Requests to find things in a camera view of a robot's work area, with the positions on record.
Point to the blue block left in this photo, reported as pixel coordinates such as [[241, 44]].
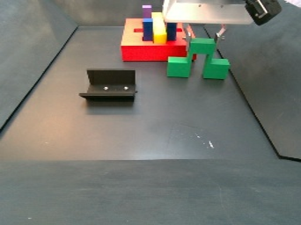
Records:
[[172, 31]]

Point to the blue block right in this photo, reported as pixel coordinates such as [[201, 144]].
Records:
[[148, 29]]

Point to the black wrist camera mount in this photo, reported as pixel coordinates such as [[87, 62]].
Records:
[[263, 10]]

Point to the purple block right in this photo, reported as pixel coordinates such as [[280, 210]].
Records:
[[146, 11]]

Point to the red base board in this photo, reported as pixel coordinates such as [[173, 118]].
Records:
[[146, 51]]

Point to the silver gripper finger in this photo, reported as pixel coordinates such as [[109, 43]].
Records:
[[189, 33], [220, 35]]

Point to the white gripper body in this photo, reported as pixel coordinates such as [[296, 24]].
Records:
[[206, 12]]

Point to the black angled bracket holder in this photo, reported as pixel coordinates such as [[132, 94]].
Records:
[[110, 84]]

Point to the yellow long bar block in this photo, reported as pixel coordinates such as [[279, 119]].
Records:
[[160, 33]]

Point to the blue block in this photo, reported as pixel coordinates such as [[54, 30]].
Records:
[[172, 31], [148, 29]]

